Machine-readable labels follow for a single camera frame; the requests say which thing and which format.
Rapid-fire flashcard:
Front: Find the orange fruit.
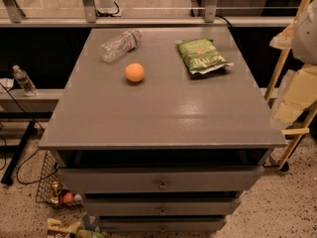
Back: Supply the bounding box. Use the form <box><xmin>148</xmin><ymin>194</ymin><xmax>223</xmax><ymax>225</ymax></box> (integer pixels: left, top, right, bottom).
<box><xmin>125</xmin><ymin>63</ymin><xmax>145</xmax><ymax>82</ymax></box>

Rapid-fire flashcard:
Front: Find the black floor cable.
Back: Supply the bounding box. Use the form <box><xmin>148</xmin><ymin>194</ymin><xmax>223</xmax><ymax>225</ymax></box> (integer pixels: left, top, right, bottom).
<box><xmin>0</xmin><ymin>82</ymin><xmax>60</xmax><ymax>186</ymax></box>

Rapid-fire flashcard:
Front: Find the grey drawer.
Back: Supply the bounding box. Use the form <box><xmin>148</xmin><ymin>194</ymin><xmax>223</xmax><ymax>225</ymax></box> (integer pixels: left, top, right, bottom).
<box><xmin>58</xmin><ymin>166</ymin><xmax>264</xmax><ymax>193</ymax></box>
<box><xmin>97</xmin><ymin>216</ymin><xmax>226</xmax><ymax>232</ymax></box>
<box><xmin>83</xmin><ymin>197</ymin><xmax>241</xmax><ymax>217</ymax></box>

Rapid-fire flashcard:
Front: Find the top grey drawer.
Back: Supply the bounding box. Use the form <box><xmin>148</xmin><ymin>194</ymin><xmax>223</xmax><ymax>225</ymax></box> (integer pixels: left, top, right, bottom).
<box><xmin>58</xmin><ymin>166</ymin><xmax>264</xmax><ymax>193</ymax></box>

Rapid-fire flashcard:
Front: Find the black wire basket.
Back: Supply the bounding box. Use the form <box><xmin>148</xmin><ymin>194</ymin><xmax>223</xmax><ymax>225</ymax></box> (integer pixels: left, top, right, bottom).
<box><xmin>36</xmin><ymin>153</ymin><xmax>82</xmax><ymax>208</ymax></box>

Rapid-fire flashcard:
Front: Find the clear plastic water bottle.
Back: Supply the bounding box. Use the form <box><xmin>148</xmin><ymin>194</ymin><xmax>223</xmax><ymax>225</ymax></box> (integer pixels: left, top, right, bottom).
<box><xmin>100</xmin><ymin>29</ymin><xmax>143</xmax><ymax>62</ymax></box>

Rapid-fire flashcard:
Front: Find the black metal stand leg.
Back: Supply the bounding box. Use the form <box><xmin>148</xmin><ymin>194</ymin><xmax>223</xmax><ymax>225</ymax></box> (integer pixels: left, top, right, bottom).
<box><xmin>1</xmin><ymin>121</ymin><xmax>36</xmax><ymax>185</ymax></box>

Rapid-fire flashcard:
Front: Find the snack bag on floor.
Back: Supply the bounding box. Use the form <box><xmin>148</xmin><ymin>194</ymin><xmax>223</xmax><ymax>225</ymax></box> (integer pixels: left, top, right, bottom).
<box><xmin>47</xmin><ymin>218</ymin><xmax>80</xmax><ymax>238</ymax></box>

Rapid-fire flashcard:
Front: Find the bottom grey drawer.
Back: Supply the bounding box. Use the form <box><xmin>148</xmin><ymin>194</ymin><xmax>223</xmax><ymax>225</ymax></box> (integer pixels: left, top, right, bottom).
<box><xmin>97</xmin><ymin>216</ymin><xmax>226</xmax><ymax>232</ymax></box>

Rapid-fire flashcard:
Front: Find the middle grey drawer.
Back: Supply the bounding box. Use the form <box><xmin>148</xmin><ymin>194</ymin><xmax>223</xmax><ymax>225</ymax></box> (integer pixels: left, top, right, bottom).
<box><xmin>83</xmin><ymin>197</ymin><xmax>241</xmax><ymax>217</ymax></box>

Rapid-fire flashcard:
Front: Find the green jalapeno chip bag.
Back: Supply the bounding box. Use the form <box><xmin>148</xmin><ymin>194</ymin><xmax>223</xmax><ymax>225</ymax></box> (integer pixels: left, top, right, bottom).
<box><xmin>176</xmin><ymin>38</ymin><xmax>233</xmax><ymax>75</ymax></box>

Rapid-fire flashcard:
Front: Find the grey drawer cabinet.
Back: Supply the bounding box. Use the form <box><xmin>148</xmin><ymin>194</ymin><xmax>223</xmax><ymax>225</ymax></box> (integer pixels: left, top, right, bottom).
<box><xmin>38</xmin><ymin>26</ymin><xmax>288</xmax><ymax>234</ymax></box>

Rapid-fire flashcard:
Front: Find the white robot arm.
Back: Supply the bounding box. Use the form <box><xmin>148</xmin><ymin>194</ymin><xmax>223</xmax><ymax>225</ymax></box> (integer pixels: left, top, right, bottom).
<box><xmin>292</xmin><ymin>0</ymin><xmax>317</xmax><ymax>65</ymax></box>

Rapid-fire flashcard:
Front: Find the metal railing frame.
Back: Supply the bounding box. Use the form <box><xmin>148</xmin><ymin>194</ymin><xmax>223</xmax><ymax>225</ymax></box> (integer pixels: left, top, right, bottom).
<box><xmin>1</xmin><ymin>0</ymin><xmax>295</xmax><ymax>28</ymax></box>

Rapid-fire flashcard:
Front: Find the upright water bottle on ledge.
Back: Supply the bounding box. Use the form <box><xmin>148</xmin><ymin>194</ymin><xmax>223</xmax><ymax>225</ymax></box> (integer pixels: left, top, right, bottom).
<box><xmin>13</xmin><ymin>65</ymin><xmax>37</xmax><ymax>96</ymax></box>

